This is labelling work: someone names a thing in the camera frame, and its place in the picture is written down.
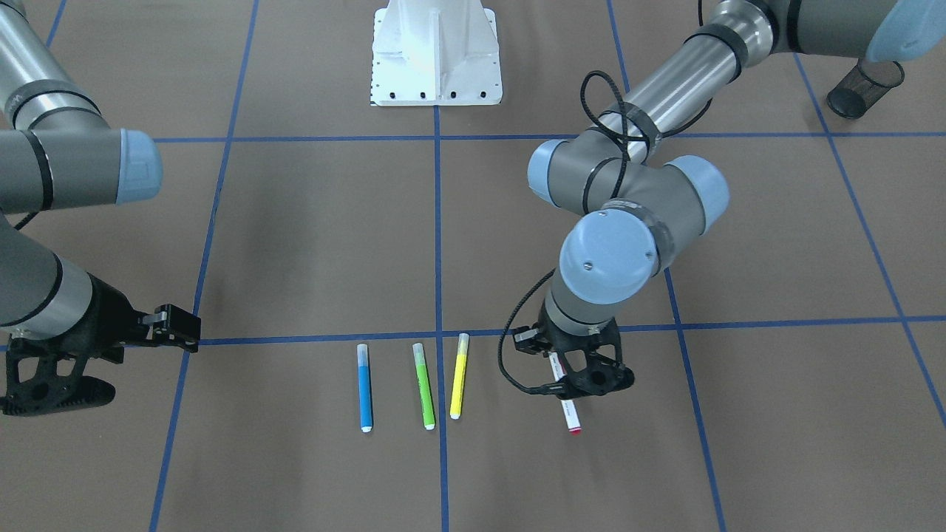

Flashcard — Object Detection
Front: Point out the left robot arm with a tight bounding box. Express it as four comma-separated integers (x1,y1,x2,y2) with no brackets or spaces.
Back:
508,1,944,400

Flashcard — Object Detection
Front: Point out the white camera stand base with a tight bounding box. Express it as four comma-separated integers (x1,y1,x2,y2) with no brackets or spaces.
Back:
370,1,503,107

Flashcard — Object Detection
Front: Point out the red and white marker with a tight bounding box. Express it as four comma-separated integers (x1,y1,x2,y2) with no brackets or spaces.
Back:
548,352,582,434

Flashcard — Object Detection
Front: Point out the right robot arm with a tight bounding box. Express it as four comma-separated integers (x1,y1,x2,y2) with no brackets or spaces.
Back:
1,1,202,417

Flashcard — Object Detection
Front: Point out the blue marker pen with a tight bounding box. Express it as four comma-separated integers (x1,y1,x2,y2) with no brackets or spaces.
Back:
357,343,374,434

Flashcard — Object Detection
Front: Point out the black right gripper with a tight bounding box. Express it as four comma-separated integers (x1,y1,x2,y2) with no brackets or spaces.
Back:
2,273,202,417

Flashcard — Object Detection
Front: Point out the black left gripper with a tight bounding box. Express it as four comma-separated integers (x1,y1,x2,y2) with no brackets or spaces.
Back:
514,299,635,400

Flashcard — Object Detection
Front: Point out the yellow highlighter pen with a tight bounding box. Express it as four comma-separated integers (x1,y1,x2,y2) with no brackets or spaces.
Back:
449,332,470,420

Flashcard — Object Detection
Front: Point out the brown paper table mat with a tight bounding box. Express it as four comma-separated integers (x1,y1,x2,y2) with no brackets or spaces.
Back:
2,1,945,531

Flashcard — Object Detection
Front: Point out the green highlighter pen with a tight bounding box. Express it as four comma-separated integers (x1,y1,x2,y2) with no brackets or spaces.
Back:
412,343,436,431

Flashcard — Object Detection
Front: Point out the near black mesh cup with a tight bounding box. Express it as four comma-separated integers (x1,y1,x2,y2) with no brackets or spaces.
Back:
826,58,905,119

